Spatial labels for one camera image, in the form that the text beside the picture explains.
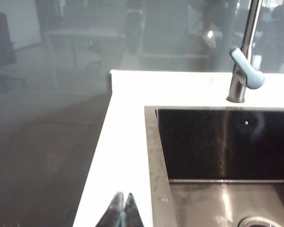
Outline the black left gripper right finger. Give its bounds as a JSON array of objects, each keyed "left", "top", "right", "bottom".
[{"left": 124, "top": 192, "right": 145, "bottom": 227}]

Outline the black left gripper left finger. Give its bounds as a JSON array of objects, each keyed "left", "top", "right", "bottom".
[{"left": 96, "top": 192, "right": 125, "bottom": 227}]

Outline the steel faucet lever handle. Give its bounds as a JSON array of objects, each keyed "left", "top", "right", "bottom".
[{"left": 230, "top": 47, "right": 265, "bottom": 90}]

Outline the dark undermount sink basin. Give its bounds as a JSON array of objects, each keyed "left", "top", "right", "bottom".
[{"left": 144, "top": 105, "right": 284, "bottom": 227}]

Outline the steel sink drain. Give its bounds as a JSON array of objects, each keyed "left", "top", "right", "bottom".
[{"left": 238, "top": 216, "right": 284, "bottom": 227}]

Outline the brushed steel gooseneck faucet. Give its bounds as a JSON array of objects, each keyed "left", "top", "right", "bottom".
[{"left": 226, "top": 0, "right": 263, "bottom": 104}]

